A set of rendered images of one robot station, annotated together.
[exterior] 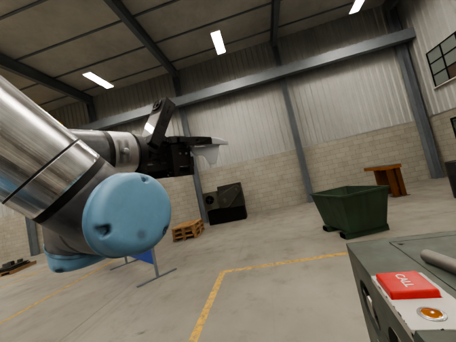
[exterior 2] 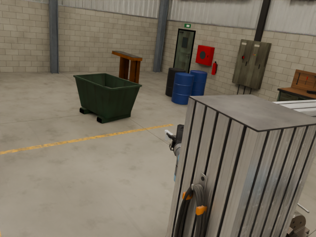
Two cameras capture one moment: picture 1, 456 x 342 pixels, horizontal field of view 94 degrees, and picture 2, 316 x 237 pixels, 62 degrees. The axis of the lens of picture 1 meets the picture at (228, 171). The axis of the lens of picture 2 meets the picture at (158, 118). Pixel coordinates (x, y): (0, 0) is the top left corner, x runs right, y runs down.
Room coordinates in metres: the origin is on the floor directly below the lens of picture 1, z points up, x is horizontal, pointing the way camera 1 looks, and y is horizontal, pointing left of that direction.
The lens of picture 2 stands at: (-0.42, 1.26, 2.21)
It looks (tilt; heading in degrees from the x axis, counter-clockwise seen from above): 20 degrees down; 312
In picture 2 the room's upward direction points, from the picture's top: 7 degrees clockwise
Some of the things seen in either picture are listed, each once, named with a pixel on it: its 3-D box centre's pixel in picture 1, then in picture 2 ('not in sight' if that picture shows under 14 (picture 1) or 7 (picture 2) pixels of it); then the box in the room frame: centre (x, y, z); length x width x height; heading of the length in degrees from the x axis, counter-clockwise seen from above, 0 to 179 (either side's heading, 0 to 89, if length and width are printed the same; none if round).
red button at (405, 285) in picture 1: (405, 286); not in sight; (0.34, -0.23, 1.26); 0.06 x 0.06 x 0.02; 74
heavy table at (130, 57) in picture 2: (383, 180); (125, 67); (7.43, -5.22, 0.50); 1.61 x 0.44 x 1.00; 171
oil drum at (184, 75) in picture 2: not in sight; (182, 88); (4.43, -5.05, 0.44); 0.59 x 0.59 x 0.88
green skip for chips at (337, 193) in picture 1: (349, 210); (106, 97); (4.52, -2.30, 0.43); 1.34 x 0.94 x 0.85; 3
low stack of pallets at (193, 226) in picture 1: (188, 229); not in sight; (7.75, 1.82, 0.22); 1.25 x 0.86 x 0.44; 174
